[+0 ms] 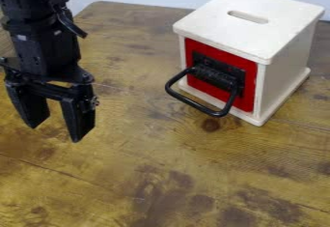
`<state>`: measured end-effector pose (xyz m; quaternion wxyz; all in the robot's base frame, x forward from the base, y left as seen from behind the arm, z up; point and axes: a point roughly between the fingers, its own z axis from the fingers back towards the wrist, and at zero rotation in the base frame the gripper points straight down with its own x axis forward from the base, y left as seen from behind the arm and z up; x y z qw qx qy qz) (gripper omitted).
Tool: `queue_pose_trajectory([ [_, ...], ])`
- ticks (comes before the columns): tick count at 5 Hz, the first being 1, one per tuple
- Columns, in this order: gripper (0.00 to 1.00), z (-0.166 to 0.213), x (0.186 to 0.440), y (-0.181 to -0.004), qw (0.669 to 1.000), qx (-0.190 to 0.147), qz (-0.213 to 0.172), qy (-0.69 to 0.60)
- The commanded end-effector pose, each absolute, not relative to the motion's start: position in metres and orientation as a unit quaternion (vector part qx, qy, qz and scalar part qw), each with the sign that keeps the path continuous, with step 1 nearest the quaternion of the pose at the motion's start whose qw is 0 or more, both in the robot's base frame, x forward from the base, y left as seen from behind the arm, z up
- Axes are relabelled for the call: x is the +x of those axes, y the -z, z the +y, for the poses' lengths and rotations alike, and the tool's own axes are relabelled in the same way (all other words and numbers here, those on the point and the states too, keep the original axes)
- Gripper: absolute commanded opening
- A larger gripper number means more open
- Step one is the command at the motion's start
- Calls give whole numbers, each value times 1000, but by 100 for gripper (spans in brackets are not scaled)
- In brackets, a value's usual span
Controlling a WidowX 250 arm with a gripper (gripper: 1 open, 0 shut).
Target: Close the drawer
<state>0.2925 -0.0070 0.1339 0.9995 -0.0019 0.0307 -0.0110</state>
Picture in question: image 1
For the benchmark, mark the black metal drawer handle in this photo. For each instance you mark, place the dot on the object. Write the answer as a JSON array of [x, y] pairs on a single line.
[[207, 79]]

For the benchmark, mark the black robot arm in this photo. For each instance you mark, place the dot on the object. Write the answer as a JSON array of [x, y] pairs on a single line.
[[44, 71]]

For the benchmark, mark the white wooden box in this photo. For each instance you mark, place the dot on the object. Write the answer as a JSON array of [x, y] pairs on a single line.
[[265, 31]]

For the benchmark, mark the red drawer front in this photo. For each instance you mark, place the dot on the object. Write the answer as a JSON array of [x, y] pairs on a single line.
[[201, 53]]

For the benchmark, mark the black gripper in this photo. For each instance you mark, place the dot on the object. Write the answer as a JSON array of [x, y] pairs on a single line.
[[44, 71]]

